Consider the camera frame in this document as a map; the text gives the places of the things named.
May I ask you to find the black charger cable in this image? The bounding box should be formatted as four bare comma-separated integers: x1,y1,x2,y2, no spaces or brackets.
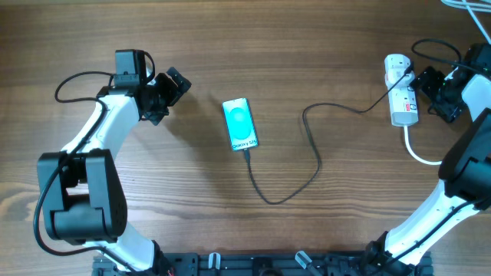
242,63,415,205

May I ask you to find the blue Galaxy smartphone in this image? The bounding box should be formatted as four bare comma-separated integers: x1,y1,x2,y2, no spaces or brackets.
222,98,259,151

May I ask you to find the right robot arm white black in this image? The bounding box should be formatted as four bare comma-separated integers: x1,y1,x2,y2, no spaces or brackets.
360,43,490,275

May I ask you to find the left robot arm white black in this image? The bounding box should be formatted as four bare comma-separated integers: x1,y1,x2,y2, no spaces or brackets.
33,49,192,275

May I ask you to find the white power strip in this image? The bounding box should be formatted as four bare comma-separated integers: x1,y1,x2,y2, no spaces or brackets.
384,54,418,127

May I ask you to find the white charger plug adapter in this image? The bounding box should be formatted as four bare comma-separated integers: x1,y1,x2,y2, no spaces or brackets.
384,67,415,87

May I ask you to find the white power strip cord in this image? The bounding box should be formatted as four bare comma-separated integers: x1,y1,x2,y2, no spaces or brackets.
402,0,491,166

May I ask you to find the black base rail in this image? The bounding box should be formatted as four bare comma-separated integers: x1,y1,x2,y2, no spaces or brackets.
91,251,434,276

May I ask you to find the white cable top corner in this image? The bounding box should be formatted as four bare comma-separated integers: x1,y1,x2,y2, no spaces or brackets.
440,0,491,14

